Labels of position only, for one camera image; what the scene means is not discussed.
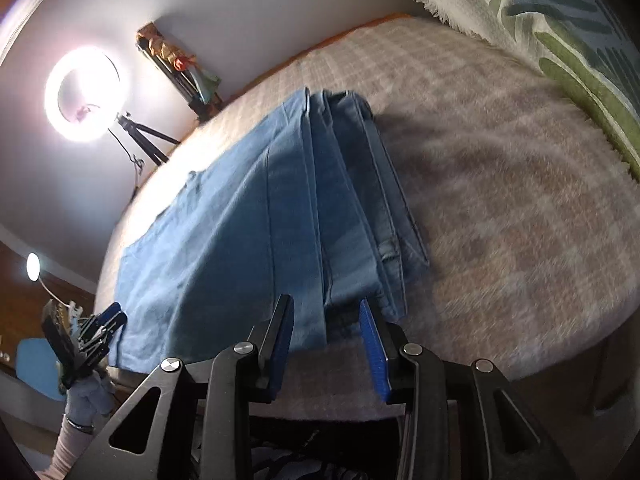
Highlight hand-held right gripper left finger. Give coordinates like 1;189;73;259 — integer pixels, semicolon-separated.
67;294;296;480

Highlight blue pants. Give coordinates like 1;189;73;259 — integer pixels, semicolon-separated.
107;87;431;371

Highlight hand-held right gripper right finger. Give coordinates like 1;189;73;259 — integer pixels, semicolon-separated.
359;297;578;480

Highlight ring light cable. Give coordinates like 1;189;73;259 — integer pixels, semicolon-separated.
107;127;146;201

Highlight person's left hand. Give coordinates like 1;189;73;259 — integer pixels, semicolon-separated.
60;355;118;431

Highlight brown wooden furniture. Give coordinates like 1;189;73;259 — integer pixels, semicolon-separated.
0;240;98;361

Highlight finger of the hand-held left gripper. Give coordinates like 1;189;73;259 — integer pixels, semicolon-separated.
80;312;129;357
90;302;123;332

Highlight round gooseneck lamp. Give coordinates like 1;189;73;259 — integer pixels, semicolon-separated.
25;252;68;307

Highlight black tripod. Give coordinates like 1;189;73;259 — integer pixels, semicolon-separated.
114;112;181;166

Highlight person's left forearm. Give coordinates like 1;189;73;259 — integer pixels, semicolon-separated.
37;417;97;480

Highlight blue chair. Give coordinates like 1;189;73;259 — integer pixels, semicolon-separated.
15;338;68;401

